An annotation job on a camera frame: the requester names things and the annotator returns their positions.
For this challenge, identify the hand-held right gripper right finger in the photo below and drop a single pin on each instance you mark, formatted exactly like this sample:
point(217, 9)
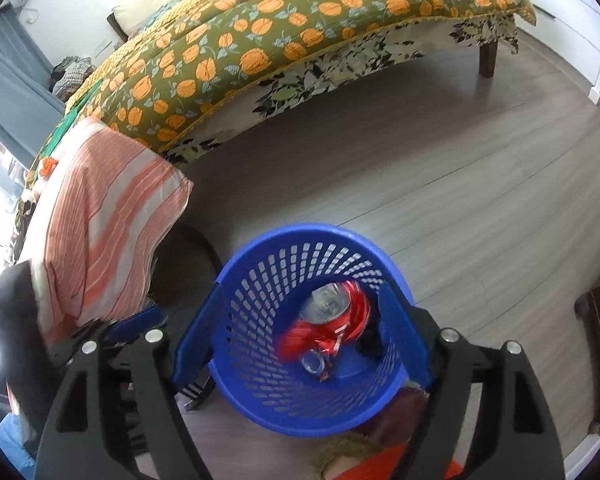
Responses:
point(405, 335)

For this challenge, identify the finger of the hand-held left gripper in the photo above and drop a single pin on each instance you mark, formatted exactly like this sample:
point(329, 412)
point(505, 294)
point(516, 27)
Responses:
point(135, 322)
point(80, 335)

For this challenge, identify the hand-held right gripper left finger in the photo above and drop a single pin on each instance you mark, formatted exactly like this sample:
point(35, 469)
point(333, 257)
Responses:
point(200, 340)

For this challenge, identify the crushed drink can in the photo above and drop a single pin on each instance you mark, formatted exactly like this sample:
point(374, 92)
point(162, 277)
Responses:
point(330, 330)

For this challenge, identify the blue plastic mesh basket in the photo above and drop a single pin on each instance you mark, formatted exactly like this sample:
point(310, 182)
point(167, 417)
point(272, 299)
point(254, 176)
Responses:
point(260, 400)

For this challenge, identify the dark red slipper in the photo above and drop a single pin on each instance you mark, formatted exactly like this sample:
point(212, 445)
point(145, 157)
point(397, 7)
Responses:
point(395, 420)

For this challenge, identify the orange striped tablecloth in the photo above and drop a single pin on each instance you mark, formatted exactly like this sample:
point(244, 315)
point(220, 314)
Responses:
point(105, 220)

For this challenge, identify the person's blue trouser leg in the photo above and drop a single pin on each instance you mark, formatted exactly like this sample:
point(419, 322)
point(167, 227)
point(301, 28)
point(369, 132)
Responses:
point(12, 440)

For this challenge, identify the orange fuzzy slipper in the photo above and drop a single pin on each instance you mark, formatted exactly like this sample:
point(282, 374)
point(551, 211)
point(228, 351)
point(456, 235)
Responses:
point(360, 465)

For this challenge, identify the green folded towel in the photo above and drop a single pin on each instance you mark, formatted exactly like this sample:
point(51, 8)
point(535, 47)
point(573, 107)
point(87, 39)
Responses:
point(62, 130)

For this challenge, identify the pile of clothes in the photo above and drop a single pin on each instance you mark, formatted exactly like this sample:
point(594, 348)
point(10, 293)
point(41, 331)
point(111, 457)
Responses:
point(72, 77)

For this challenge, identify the grey blue curtain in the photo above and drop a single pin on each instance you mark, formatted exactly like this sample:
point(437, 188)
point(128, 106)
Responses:
point(10, 75)

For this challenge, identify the leaf print bed skirt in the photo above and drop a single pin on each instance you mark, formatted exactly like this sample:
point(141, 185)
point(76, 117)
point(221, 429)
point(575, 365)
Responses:
point(330, 70)

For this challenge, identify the dark wooden bed leg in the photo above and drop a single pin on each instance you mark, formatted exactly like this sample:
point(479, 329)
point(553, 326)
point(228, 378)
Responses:
point(488, 60)

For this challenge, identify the dark wooden headboard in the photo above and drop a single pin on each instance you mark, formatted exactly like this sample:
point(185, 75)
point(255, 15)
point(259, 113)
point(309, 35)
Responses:
point(117, 27)

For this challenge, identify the bed with orange floral quilt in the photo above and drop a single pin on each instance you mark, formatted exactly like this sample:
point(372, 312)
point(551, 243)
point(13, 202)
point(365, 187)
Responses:
point(280, 25)

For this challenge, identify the white wardrobe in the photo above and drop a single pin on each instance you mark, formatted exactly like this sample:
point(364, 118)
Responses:
point(580, 10)

